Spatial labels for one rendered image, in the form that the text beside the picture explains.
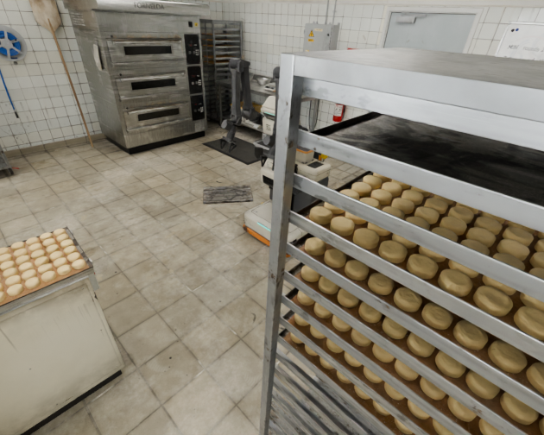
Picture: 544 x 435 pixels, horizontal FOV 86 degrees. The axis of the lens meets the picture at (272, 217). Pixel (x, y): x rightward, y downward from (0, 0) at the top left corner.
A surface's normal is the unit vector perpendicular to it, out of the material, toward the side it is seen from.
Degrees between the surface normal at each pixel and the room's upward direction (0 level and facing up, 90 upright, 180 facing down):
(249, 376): 0
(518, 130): 90
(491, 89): 90
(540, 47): 90
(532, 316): 0
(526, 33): 90
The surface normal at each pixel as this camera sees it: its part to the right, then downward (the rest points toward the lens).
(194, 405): 0.05, -0.83
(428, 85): -0.68, 0.38
